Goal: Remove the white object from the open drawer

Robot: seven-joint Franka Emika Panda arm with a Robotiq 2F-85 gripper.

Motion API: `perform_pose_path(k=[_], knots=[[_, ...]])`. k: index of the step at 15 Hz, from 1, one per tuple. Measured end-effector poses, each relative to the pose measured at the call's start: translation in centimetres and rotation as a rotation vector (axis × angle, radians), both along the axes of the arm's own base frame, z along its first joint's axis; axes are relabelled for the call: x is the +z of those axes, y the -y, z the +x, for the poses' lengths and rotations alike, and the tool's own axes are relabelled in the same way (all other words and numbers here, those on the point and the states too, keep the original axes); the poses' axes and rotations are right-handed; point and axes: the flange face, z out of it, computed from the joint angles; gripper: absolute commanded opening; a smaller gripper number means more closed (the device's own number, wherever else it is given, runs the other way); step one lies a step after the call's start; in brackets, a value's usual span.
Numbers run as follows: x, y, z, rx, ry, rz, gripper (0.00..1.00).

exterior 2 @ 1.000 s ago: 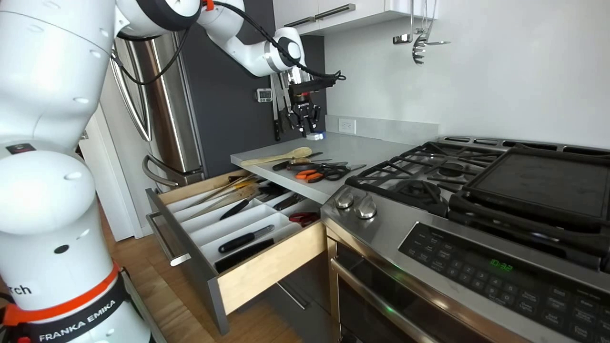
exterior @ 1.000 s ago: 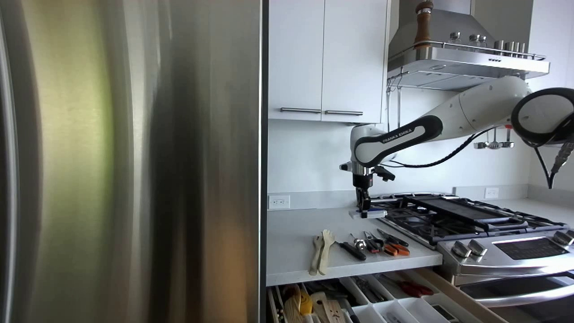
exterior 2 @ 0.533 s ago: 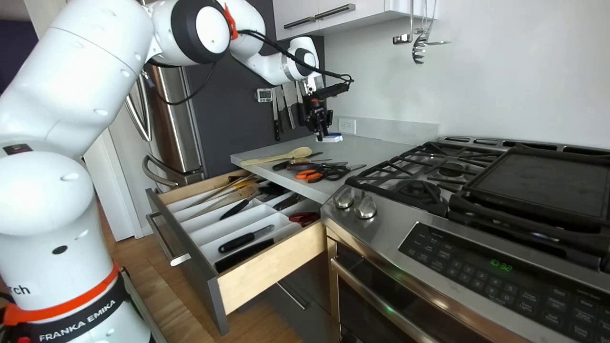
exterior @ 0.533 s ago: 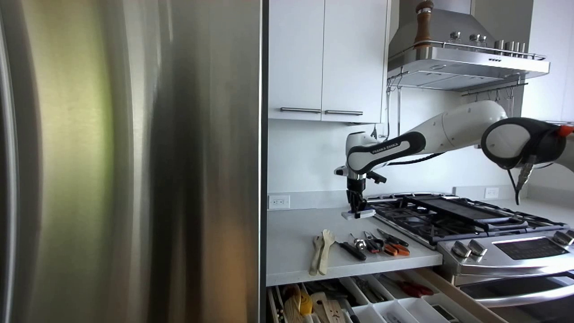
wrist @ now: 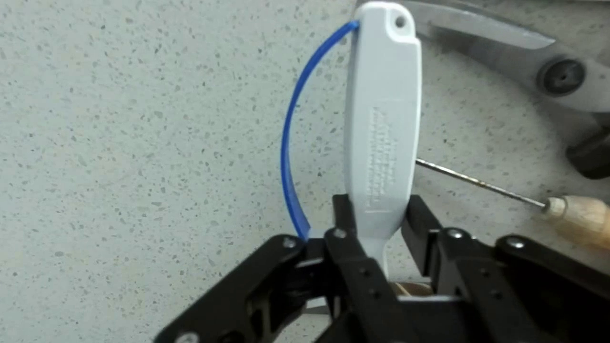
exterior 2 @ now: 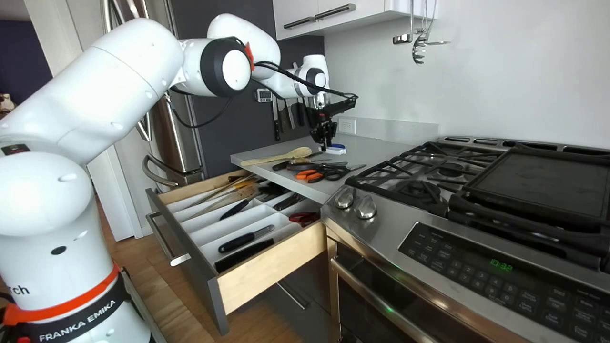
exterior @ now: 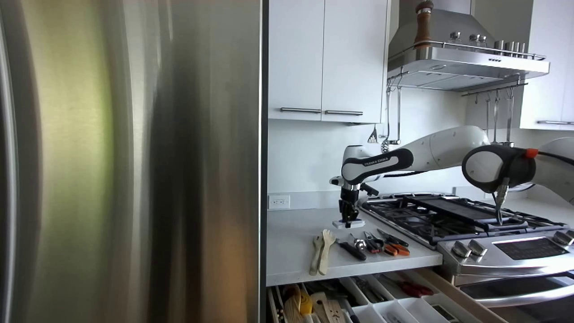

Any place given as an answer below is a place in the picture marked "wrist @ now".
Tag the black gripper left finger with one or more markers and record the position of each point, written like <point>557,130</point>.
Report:
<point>355,273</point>

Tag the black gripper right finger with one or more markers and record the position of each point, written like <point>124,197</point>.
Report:
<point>488,286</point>

